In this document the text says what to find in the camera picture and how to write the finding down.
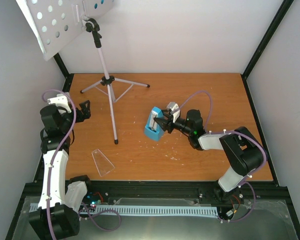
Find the black aluminium frame rail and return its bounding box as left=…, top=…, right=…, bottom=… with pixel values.
left=22, top=180, right=290, bottom=208

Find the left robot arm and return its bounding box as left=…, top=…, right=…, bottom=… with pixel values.
left=29, top=96, right=94, bottom=240

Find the clear plastic metronome cover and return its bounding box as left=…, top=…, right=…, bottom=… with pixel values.
left=91, top=149, right=115, bottom=177

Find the right black corner post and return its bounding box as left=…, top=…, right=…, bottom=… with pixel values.
left=241, top=0, right=296, bottom=78

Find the light blue cable duct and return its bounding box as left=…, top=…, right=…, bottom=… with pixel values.
left=29, top=202, right=220, bottom=218

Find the blue metronome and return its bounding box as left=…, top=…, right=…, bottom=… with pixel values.
left=144, top=106, right=164, bottom=142

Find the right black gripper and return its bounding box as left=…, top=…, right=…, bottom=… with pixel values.
left=153, top=110, right=193, bottom=136

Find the metal base plate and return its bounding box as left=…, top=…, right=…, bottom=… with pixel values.
left=12, top=196, right=298, bottom=240

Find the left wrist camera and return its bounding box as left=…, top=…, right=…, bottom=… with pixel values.
left=47, top=93, right=72, bottom=114

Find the left black corner post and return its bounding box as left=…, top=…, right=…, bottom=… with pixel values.
left=53, top=53, right=74, bottom=92

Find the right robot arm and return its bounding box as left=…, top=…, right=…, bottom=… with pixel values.
left=150, top=109, right=268, bottom=202

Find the white perforated music stand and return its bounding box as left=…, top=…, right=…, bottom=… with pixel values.
left=17, top=0, right=150, bottom=144

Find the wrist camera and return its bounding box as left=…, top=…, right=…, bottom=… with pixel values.
left=47, top=93, right=72, bottom=114
left=166, top=102, right=180, bottom=123

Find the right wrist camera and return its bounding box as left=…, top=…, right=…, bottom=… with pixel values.
left=166, top=102, right=180, bottom=123

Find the black corner post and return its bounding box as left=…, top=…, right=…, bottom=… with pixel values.
left=241, top=0, right=296, bottom=78
left=53, top=53, right=74, bottom=92

